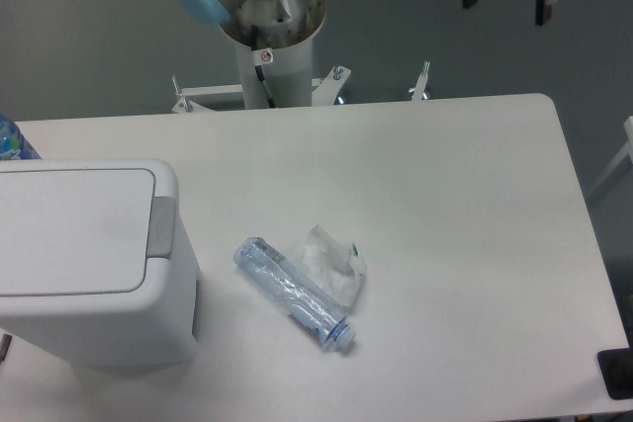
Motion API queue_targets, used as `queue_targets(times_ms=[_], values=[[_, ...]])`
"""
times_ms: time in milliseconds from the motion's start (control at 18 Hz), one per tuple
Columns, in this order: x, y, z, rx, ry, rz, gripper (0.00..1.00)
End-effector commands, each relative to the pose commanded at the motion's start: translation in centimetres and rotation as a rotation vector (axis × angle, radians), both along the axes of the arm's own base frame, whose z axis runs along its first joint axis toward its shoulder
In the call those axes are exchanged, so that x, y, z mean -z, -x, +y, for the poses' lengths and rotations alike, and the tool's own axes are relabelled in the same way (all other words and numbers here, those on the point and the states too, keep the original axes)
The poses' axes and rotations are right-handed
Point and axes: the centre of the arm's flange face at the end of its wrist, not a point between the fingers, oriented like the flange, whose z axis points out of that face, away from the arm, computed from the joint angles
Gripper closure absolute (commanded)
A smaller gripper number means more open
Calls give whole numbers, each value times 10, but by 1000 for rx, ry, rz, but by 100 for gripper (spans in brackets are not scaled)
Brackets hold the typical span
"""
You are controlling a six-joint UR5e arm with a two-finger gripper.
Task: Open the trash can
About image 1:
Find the white trash can body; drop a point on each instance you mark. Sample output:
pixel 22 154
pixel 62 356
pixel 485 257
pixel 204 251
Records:
pixel 152 325

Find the white trash can lid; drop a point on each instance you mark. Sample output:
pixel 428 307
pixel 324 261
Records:
pixel 81 232

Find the crumpled clear plastic wrapper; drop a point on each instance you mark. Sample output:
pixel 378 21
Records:
pixel 336 269

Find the crushed clear plastic bottle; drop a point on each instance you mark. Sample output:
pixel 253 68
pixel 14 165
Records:
pixel 302 299

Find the black clamp at table edge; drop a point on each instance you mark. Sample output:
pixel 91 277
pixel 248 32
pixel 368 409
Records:
pixel 616 369

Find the blue labelled water bottle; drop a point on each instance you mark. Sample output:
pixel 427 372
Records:
pixel 14 146

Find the dark object at left edge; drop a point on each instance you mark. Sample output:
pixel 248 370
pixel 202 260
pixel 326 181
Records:
pixel 5 344

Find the white frame at right edge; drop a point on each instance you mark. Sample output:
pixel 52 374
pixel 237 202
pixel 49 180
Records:
pixel 614 171

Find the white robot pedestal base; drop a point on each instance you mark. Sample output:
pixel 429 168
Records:
pixel 274 45

